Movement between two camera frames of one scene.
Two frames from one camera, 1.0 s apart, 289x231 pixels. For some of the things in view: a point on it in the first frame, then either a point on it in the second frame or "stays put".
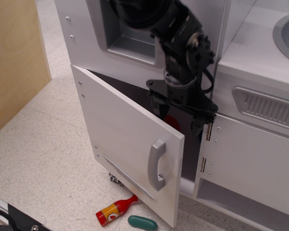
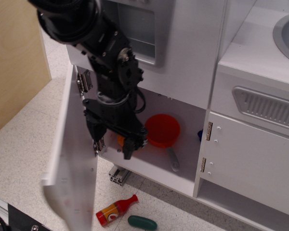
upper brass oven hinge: (208, 131) stays put
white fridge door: (144, 152) → (71, 189)
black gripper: (186, 96) → (118, 113)
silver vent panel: (280, 109) stays put
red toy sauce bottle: (114, 210) stays put
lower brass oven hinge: (203, 164) stays put
